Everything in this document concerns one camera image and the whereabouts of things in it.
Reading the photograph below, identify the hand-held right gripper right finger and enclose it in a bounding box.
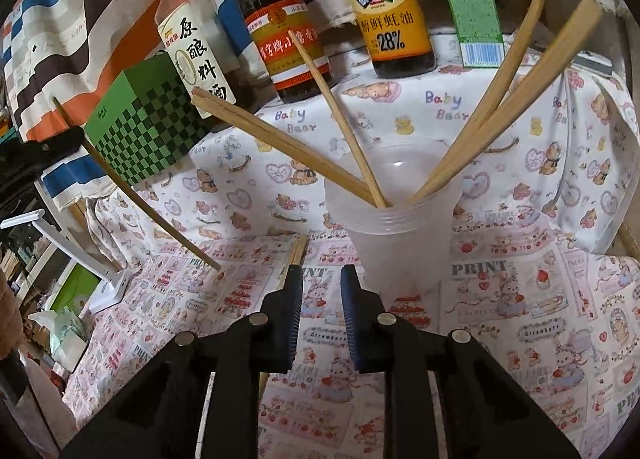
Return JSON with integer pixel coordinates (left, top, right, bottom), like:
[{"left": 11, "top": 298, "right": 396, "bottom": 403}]
[{"left": 341, "top": 264, "right": 583, "bottom": 459}]

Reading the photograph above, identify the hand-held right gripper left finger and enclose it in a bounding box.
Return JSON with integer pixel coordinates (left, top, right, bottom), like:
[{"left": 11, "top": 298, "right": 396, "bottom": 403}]
[{"left": 60, "top": 264, "right": 304, "bottom": 459}]

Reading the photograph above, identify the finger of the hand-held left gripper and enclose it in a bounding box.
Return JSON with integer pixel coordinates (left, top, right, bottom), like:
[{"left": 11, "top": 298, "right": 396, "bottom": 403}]
[{"left": 0, "top": 126, "right": 86, "bottom": 184}]

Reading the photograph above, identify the clear plastic cup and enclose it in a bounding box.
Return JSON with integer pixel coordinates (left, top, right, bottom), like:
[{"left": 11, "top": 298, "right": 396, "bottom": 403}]
[{"left": 324, "top": 141, "right": 463, "bottom": 305}]

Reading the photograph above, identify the green checkered box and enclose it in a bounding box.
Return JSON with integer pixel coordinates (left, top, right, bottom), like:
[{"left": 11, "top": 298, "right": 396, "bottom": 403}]
[{"left": 84, "top": 53, "right": 213, "bottom": 187}]

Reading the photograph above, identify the green and white box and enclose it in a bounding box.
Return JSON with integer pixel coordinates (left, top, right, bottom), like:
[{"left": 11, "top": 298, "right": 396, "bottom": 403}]
[{"left": 50, "top": 261, "right": 101, "bottom": 312}]

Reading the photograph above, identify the pink print cloth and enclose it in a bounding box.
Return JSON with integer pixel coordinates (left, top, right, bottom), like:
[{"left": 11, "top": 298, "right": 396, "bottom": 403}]
[{"left": 62, "top": 231, "right": 640, "bottom": 459}]

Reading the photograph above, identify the clear cooking wine bottle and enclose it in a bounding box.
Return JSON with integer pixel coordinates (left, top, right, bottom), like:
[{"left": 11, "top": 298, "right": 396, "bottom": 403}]
[{"left": 152, "top": 0, "right": 238, "bottom": 120}]

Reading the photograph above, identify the tissue pack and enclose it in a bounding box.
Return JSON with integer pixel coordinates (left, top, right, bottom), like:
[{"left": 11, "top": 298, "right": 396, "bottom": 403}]
[{"left": 27, "top": 308, "right": 91, "bottom": 372}]

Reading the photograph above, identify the bear print white cloth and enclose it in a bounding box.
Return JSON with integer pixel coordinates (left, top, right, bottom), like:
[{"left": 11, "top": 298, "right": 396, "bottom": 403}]
[{"left": 65, "top": 31, "right": 640, "bottom": 270}]

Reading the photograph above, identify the yellow label oyster sauce bottle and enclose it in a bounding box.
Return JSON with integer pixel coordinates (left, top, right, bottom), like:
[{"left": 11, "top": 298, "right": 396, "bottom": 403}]
[{"left": 327, "top": 0, "right": 437, "bottom": 80}]

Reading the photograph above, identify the green drink carton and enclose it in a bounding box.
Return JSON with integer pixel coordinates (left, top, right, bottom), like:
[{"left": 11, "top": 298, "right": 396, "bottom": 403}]
[{"left": 432, "top": 0, "right": 505, "bottom": 68}]

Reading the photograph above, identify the white electronic device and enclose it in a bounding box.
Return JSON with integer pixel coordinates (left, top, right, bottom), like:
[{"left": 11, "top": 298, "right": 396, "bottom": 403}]
[{"left": 565, "top": 51, "right": 615, "bottom": 78}]

